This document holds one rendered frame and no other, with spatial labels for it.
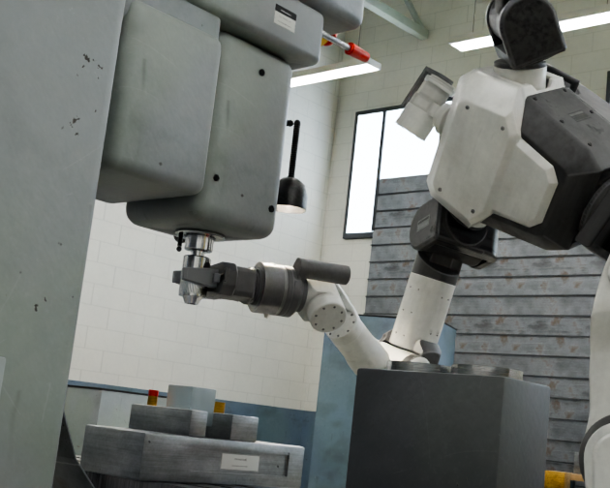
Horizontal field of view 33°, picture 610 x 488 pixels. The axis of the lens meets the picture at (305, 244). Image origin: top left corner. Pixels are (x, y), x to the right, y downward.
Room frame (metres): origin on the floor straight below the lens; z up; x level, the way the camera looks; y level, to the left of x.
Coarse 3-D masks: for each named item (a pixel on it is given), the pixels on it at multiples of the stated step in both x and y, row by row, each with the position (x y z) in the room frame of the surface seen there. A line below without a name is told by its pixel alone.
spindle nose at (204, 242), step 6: (186, 234) 1.69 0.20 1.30; (192, 234) 1.67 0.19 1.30; (198, 234) 1.67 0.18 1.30; (204, 234) 1.67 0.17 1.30; (186, 240) 1.68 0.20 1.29; (192, 240) 1.67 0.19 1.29; (198, 240) 1.67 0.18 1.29; (204, 240) 1.67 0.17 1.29; (210, 240) 1.68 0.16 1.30; (186, 246) 1.68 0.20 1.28; (192, 246) 1.67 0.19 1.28; (198, 246) 1.67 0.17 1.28; (204, 246) 1.67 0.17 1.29; (210, 246) 1.68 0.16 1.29; (210, 252) 1.69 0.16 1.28
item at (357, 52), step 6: (324, 36) 1.72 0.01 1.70; (330, 36) 1.73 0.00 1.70; (336, 42) 1.75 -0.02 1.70; (342, 42) 1.76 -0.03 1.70; (348, 48) 1.77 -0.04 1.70; (354, 48) 1.77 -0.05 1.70; (360, 48) 1.79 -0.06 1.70; (348, 54) 1.78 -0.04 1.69; (354, 54) 1.78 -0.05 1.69; (360, 54) 1.79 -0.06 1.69; (366, 54) 1.80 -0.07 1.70; (360, 60) 1.81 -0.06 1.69; (366, 60) 1.81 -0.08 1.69
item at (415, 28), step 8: (368, 0) 9.97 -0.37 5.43; (376, 0) 10.06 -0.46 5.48; (408, 0) 10.49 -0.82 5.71; (368, 8) 10.10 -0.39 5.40; (376, 8) 10.08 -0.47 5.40; (384, 8) 10.17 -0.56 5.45; (408, 8) 10.57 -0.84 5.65; (384, 16) 10.28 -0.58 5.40; (392, 16) 10.28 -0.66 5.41; (400, 16) 10.37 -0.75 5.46; (416, 16) 10.62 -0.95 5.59; (400, 24) 10.44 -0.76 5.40; (408, 24) 10.48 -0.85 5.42; (416, 24) 10.59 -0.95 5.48; (408, 32) 10.63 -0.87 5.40; (416, 32) 10.61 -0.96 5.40; (424, 32) 10.70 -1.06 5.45
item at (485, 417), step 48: (384, 384) 1.31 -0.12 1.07; (432, 384) 1.27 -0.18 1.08; (480, 384) 1.22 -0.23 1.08; (528, 384) 1.24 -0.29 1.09; (384, 432) 1.31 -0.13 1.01; (432, 432) 1.26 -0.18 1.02; (480, 432) 1.22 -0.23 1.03; (528, 432) 1.25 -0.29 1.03; (384, 480) 1.30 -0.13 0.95; (432, 480) 1.26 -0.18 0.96; (480, 480) 1.22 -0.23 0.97; (528, 480) 1.26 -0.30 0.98
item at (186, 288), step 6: (186, 264) 1.68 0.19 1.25; (192, 264) 1.67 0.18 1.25; (198, 264) 1.67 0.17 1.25; (204, 264) 1.68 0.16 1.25; (180, 276) 1.69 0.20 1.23; (180, 282) 1.68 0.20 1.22; (186, 282) 1.67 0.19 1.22; (180, 288) 1.68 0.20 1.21; (186, 288) 1.67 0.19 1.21; (192, 288) 1.67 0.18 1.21; (198, 288) 1.67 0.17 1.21; (204, 288) 1.68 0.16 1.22; (180, 294) 1.68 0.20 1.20; (186, 294) 1.68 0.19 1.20; (192, 294) 1.67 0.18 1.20; (198, 294) 1.67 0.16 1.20; (204, 294) 1.68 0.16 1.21
